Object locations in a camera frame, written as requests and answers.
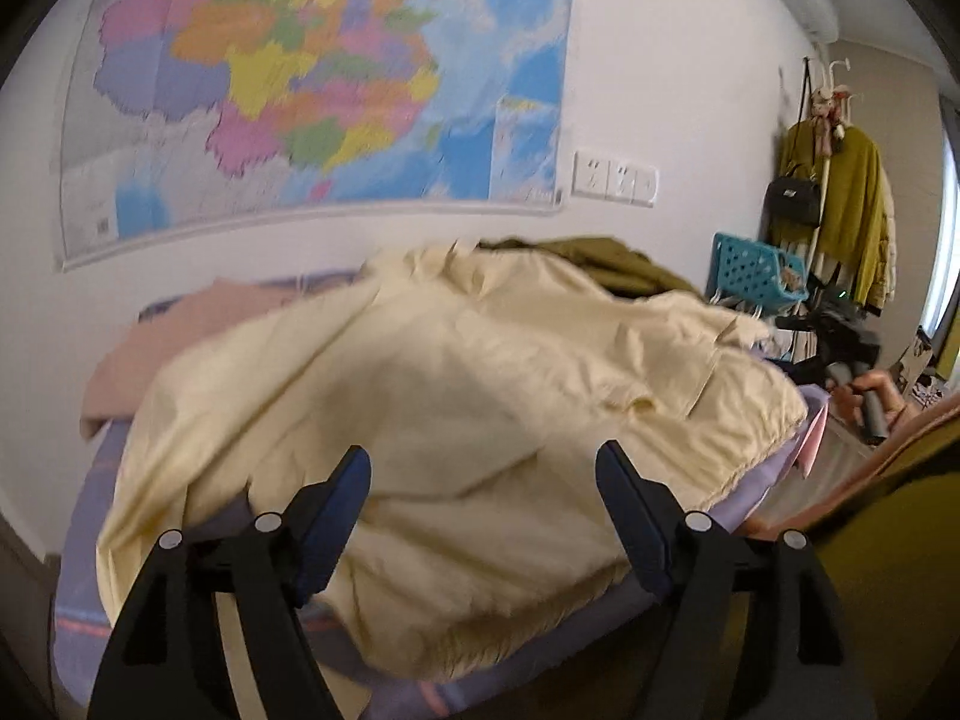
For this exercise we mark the window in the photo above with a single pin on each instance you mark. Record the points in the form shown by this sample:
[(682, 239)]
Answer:
[(946, 240)]

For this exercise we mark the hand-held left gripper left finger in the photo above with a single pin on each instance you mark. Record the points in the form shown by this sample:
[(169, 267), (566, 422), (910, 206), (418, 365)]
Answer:
[(339, 499)]

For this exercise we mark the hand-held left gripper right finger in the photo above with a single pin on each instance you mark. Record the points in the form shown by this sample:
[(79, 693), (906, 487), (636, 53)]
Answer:
[(628, 502)]

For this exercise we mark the purple striped bed sheet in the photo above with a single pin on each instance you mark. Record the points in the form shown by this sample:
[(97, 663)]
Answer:
[(82, 577)]

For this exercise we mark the cream jacket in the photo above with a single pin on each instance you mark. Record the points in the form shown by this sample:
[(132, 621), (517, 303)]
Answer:
[(465, 405)]

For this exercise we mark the colourful wall map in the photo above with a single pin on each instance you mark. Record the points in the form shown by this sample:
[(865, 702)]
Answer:
[(300, 90)]

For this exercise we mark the white coat rack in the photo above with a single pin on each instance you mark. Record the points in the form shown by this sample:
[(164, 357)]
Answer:
[(831, 97)]

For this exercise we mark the person's olive clothing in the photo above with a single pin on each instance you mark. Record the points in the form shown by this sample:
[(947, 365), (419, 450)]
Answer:
[(900, 577)]

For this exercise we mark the pink cloth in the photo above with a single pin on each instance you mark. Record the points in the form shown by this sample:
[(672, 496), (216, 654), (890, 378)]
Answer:
[(180, 345)]

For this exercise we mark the olive green garment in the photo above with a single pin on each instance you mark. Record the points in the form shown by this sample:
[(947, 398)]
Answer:
[(600, 262)]

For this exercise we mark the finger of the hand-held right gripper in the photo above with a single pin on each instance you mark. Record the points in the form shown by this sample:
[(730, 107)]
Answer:
[(811, 373), (799, 322)]

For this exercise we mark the blue plastic basket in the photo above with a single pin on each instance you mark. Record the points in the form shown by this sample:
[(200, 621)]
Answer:
[(750, 274)]

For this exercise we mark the mustard green hanging coat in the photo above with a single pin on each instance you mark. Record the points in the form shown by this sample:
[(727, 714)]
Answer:
[(851, 202)]

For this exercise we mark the person's right hand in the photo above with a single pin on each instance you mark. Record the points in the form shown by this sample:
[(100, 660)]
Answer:
[(847, 405)]

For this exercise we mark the white wall socket panel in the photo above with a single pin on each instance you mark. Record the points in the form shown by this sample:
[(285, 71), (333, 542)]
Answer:
[(615, 178)]

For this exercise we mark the black handbag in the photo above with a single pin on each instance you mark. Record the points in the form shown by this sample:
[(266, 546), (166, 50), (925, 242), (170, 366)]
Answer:
[(793, 201)]

